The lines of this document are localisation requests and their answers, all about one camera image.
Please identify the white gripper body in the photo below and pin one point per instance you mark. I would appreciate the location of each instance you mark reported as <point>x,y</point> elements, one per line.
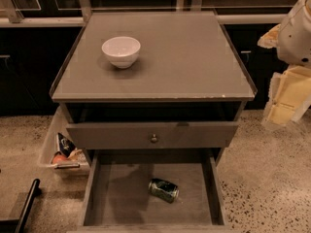
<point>295,38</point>

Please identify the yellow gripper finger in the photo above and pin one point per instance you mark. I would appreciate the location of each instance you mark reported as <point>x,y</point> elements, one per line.
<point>289,96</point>
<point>270,39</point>

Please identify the crushed green can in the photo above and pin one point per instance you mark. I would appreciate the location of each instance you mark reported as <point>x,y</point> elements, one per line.
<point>164,190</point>

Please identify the closed top drawer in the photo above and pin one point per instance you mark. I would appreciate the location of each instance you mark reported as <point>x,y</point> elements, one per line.
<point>135,135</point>

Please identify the grey drawer cabinet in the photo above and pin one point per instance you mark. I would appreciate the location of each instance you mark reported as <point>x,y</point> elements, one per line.
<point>186,71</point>

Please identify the round drawer knob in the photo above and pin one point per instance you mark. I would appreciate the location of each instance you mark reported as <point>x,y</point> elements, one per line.
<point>154,138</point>

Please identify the open middle drawer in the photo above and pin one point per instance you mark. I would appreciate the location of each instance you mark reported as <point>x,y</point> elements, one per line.
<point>117,198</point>

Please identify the white ceramic bowl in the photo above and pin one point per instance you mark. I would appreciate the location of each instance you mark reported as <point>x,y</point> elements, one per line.
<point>121,51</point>

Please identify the tan snack bag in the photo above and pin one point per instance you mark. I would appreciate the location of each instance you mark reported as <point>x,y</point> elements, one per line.
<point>77,155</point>

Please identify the dark snack bag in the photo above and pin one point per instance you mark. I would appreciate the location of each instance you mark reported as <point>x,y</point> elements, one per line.
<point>64,145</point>

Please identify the clear plastic bin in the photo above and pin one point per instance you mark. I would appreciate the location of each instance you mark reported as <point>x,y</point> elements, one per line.
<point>49,149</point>

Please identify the metal railing shelf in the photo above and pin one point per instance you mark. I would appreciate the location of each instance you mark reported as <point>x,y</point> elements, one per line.
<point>49,13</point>

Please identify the black bar object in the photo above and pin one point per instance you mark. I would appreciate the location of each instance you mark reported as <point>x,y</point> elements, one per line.
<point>17,225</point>

